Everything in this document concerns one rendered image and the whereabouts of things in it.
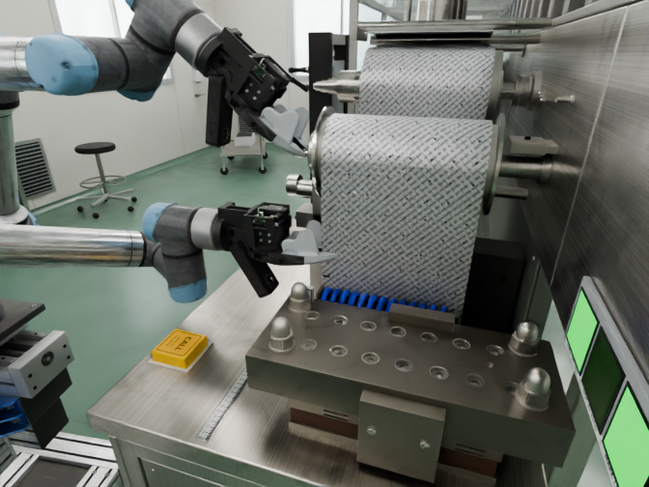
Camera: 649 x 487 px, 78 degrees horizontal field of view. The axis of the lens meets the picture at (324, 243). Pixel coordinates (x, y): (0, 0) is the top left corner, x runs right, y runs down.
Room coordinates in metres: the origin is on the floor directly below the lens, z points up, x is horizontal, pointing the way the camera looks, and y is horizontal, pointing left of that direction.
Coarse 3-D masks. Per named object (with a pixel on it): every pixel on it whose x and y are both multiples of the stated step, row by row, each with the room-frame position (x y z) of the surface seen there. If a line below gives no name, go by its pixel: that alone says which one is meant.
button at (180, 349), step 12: (168, 336) 0.60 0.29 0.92; (180, 336) 0.60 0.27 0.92; (192, 336) 0.60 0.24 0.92; (204, 336) 0.60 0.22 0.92; (156, 348) 0.57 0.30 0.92; (168, 348) 0.57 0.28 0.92; (180, 348) 0.57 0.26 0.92; (192, 348) 0.57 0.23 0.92; (204, 348) 0.59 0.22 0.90; (156, 360) 0.56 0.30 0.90; (168, 360) 0.55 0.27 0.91; (180, 360) 0.54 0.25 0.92; (192, 360) 0.56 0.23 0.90
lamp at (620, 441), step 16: (624, 400) 0.19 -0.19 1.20; (624, 416) 0.18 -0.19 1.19; (640, 416) 0.17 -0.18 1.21; (608, 432) 0.19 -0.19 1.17; (624, 432) 0.18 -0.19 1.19; (640, 432) 0.16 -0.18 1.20; (608, 448) 0.18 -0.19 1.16; (624, 448) 0.17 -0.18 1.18; (640, 448) 0.16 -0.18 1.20; (624, 464) 0.16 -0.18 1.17; (640, 464) 0.15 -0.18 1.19; (624, 480) 0.16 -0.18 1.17; (640, 480) 0.15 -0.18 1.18
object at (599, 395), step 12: (600, 336) 0.24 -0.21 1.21; (600, 348) 0.24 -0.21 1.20; (600, 360) 0.23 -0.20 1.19; (612, 360) 0.22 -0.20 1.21; (588, 372) 0.24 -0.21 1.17; (600, 372) 0.23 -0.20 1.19; (612, 372) 0.21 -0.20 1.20; (588, 384) 0.24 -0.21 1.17; (600, 384) 0.22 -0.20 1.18; (612, 384) 0.21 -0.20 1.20; (588, 396) 0.23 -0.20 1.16; (600, 396) 0.22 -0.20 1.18; (612, 396) 0.20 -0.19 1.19; (600, 408) 0.21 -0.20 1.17; (600, 420) 0.20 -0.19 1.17
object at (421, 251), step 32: (352, 224) 0.59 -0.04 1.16; (384, 224) 0.57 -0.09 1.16; (416, 224) 0.56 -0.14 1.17; (448, 224) 0.54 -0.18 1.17; (352, 256) 0.59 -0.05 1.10; (384, 256) 0.57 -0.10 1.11; (416, 256) 0.56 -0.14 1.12; (448, 256) 0.54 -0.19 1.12; (352, 288) 0.59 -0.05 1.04; (384, 288) 0.57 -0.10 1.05; (416, 288) 0.55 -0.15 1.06; (448, 288) 0.54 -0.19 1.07
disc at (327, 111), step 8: (328, 112) 0.66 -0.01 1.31; (320, 120) 0.63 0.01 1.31; (320, 128) 0.62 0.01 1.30; (312, 144) 0.60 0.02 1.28; (312, 152) 0.60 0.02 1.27; (312, 160) 0.60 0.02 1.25; (312, 168) 0.60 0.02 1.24; (312, 176) 0.60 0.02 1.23; (320, 184) 0.62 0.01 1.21; (320, 192) 0.62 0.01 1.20
